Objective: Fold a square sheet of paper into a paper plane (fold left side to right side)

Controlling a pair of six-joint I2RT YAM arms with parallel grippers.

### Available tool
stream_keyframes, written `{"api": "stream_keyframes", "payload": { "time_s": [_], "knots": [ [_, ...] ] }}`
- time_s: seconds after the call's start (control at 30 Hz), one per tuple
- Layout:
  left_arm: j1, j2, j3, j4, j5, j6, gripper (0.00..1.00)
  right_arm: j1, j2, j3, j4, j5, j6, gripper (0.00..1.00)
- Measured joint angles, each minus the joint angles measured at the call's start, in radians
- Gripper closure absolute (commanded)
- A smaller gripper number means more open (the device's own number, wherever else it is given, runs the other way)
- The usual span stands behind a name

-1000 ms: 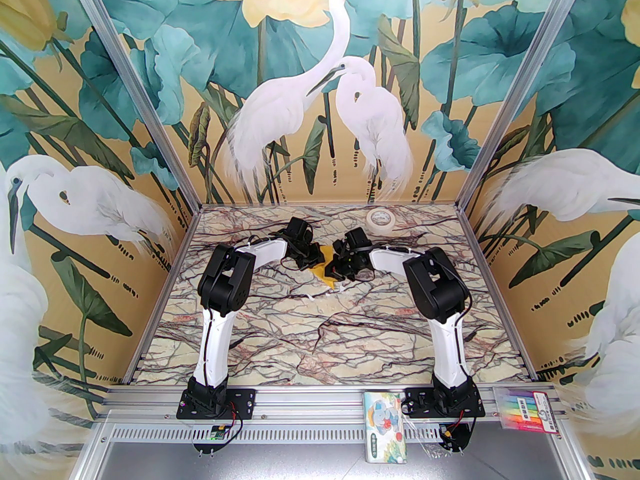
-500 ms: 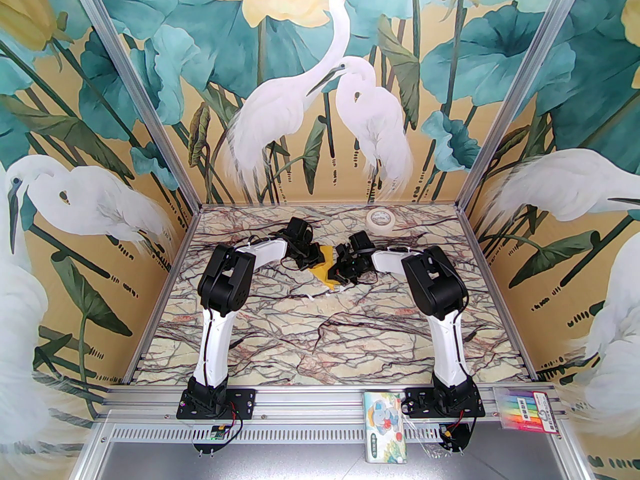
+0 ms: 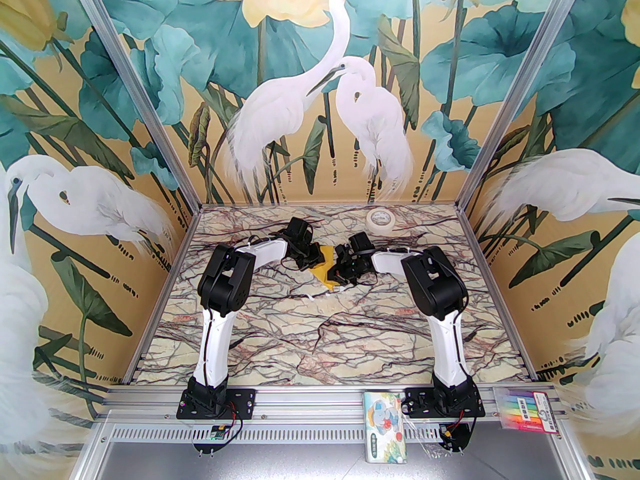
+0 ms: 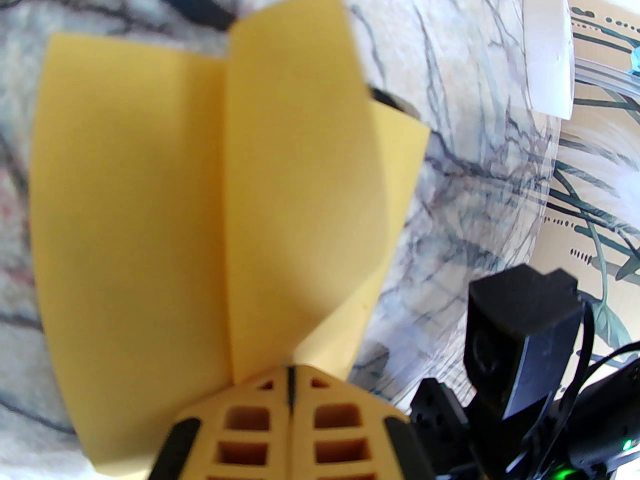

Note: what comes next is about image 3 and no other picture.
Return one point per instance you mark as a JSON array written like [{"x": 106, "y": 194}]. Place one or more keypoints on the yellow square paper sheet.
[{"x": 322, "y": 274}]

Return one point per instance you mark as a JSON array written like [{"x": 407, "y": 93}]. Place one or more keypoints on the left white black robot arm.
[{"x": 225, "y": 283}]

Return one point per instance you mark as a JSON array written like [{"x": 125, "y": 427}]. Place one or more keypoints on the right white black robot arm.
[{"x": 435, "y": 288}]

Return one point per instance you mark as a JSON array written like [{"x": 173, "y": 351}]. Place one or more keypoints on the masking tape roll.
[{"x": 371, "y": 225}]

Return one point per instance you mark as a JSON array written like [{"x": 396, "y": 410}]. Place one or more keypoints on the cartoon print tissue pack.
[{"x": 382, "y": 428}]

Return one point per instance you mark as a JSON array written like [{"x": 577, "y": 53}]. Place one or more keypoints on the perforated metal strip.
[{"x": 310, "y": 433}]

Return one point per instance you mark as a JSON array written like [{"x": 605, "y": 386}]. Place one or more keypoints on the clear plastic bag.
[{"x": 425, "y": 443}]

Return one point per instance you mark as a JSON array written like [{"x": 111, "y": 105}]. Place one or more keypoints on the small green circuit board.
[{"x": 217, "y": 433}]

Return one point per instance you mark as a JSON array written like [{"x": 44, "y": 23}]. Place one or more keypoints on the pack of coloured markers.
[{"x": 525, "y": 410}]

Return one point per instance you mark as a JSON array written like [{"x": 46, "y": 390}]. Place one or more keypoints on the right black wrist camera box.
[{"x": 360, "y": 243}]

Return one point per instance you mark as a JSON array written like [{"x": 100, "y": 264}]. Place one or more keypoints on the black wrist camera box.
[
  {"x": 360, "y": 243},
  {"x": 299, "y": 229}
]

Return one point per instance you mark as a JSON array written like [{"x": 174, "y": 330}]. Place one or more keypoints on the left black wrist camera box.
[{"x": 299, "y": 229}]

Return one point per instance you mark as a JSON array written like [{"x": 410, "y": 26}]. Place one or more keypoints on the aluminium table side rail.
[
  {"x": 481, "y": 268},
  {"x": 177, "y": 268}
]

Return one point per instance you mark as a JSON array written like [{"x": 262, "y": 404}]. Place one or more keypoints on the aluminium frame rail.
[{"x": 310, "y": 400}]

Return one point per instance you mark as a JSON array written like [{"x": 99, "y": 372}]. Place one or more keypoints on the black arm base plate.
[
  {"x": 243, "y": 402},
  {"x": 416, "y": 402}
]

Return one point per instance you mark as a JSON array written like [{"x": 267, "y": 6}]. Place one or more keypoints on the black curved bracket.
[{"x": 464, "y": 440}]

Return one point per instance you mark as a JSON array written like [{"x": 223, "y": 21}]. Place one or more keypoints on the aluminium frame post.
[
  {"x": 517, "y": 93},
  {"x": 140, "y": 93}
]

